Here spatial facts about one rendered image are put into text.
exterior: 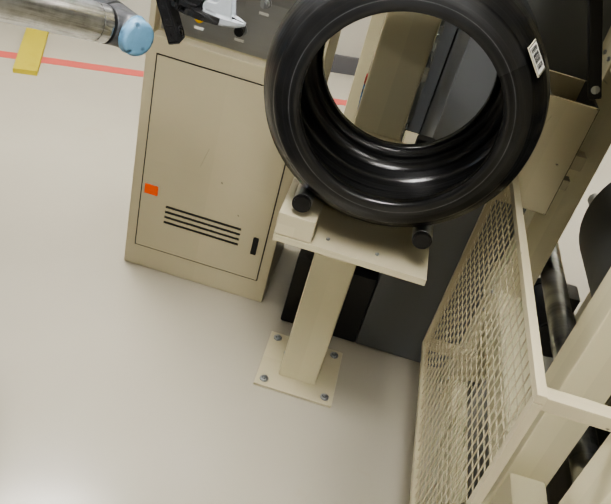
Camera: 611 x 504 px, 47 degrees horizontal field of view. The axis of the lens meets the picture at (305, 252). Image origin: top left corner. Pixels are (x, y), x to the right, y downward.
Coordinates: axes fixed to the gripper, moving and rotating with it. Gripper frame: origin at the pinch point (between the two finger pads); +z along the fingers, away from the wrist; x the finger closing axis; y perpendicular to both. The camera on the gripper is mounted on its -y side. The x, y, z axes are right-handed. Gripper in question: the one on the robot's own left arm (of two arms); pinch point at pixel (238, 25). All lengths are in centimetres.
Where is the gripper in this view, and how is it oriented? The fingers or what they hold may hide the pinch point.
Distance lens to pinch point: 156.4
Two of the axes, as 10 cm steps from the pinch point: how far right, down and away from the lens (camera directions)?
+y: 3.4, -7.4, -5.8
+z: 9.2, 3.9, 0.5
